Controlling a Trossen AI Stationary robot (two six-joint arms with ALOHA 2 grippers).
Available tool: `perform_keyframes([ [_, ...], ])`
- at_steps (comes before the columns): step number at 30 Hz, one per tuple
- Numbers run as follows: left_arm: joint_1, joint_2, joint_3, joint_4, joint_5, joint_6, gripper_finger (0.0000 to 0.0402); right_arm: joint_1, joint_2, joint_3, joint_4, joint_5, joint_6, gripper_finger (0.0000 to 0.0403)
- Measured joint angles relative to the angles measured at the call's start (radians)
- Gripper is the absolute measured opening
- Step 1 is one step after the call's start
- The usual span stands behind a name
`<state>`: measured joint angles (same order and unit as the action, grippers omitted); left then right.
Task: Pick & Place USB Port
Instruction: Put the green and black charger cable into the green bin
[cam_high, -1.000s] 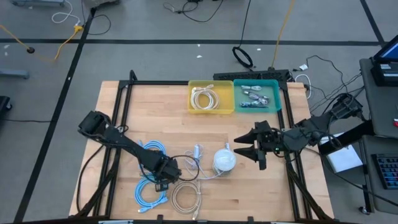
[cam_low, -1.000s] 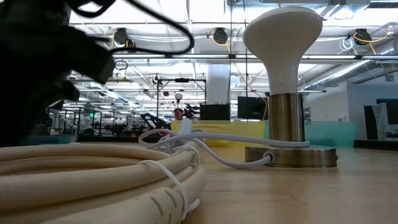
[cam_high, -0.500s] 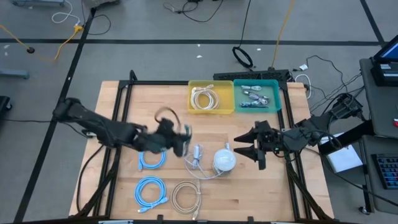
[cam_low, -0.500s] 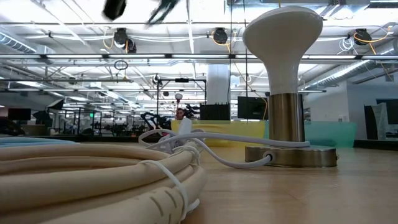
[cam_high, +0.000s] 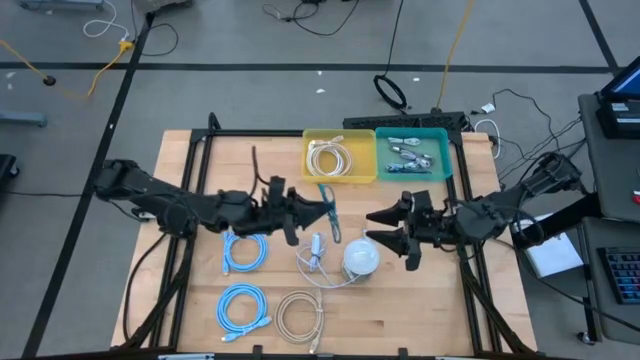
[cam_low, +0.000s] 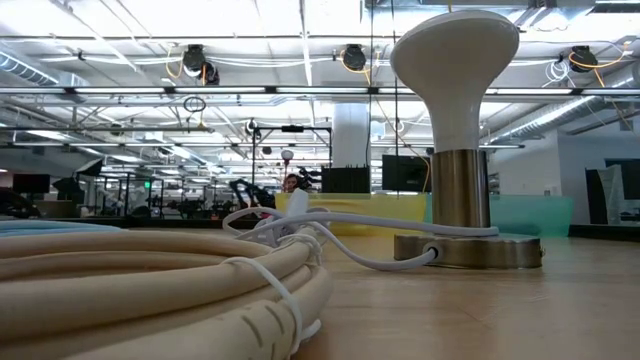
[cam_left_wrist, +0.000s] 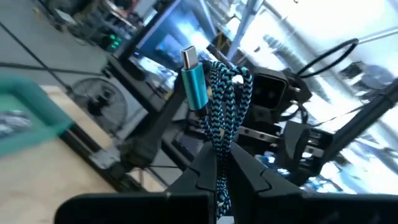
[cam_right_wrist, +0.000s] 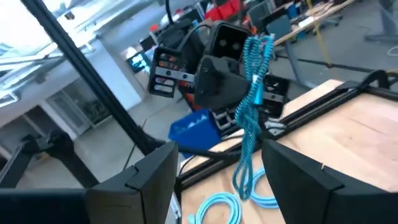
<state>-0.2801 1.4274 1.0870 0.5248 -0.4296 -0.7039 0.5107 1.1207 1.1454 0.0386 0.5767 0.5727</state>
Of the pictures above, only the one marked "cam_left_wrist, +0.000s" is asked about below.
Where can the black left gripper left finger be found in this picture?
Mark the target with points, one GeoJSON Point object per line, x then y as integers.
{"type": "Point", "coordinates": [186, 208]}

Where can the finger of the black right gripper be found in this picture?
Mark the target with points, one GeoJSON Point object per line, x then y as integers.
{"type": "Point", "coordinates": [293, 149]}

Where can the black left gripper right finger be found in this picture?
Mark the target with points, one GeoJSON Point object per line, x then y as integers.
{"type": "Point", "coordinates": [264, 208]}

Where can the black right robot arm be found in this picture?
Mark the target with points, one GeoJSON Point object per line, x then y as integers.
{"type": "Point", "coordinates": [367, 118]}

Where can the black floor fan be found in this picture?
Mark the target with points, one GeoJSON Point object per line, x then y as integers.
{"type": "Point", "coordinates": [99, 105]}

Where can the green plastic bin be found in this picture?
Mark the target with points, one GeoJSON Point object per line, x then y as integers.
{"type": "Point", "coordinates": [40, 102]}

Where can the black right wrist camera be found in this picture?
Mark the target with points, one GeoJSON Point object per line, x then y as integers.
{"type": "Point", "coordinates": [269, 91]}

